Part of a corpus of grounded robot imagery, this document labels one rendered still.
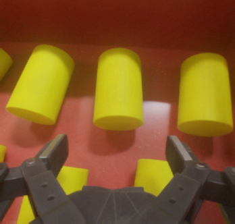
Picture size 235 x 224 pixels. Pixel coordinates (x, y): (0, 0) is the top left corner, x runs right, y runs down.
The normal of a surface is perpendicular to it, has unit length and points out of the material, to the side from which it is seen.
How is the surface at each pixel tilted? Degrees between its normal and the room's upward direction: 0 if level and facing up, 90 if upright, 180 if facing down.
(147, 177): 43
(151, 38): 90
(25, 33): 90
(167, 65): 0
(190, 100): 51
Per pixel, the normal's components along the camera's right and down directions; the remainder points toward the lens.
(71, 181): 0.66, -0.23
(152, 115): -0.02, -0.39
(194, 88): -0.69, -0.41
